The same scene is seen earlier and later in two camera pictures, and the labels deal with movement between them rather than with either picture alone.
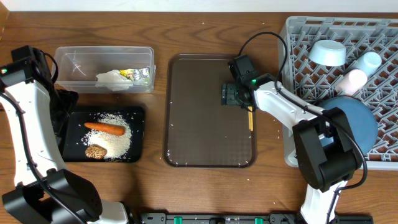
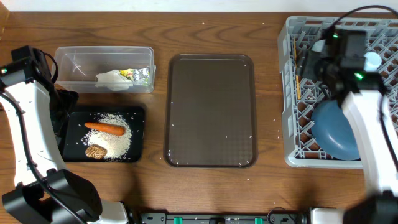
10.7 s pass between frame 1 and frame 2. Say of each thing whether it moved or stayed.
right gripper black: moved
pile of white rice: stayed
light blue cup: stayed
